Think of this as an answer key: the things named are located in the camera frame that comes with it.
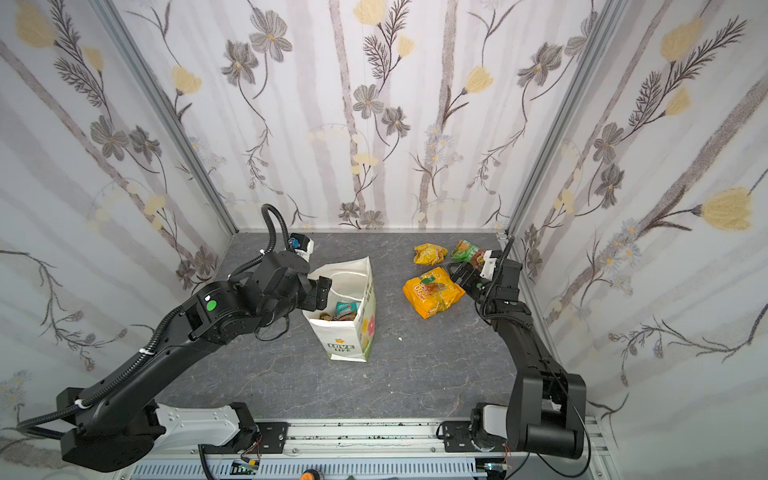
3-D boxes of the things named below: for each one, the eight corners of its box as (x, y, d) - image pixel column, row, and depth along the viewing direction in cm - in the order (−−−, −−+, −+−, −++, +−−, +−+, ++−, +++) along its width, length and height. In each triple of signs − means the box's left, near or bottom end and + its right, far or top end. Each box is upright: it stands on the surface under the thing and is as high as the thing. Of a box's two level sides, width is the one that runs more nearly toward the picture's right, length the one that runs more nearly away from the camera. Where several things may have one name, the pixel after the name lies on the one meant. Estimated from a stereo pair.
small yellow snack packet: (414, 267, 111) (414, 259, 108) (412, 251, 116) (413, 243, 113) (447, 267, 111) (449, 259, 108) (445, 251, 116) (447, 243, 113)
